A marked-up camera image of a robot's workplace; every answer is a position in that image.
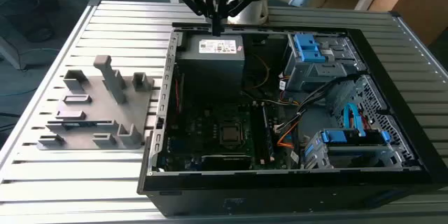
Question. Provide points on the grey parts rack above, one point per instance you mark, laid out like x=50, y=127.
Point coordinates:
x=97, y=108

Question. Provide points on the black PC case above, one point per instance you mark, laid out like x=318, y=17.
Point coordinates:
x=280, y=203

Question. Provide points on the grey metal drive cage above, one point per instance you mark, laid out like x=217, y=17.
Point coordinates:
x=325, y=72
x=353, y=151

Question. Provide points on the wooden cabinet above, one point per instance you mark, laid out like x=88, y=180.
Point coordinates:
x=420, y=3

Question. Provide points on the grey power supply unit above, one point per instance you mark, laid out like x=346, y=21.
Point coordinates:
x=209, y=74

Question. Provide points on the silver CPU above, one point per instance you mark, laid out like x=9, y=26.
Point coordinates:
x=230, y=133

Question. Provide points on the black graphics card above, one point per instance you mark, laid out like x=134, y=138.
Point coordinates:
x=226, y=162

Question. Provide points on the blue drive bay latch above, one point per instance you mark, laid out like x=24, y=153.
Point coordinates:
x=308, y=48

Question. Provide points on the hard disk in blue carrier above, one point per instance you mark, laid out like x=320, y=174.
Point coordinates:
x=333, y=136

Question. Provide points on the blue RAM stick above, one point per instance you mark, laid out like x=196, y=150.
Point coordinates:
x=90, y=123

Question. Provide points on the green motherboard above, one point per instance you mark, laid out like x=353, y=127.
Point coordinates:
x=196, y=129

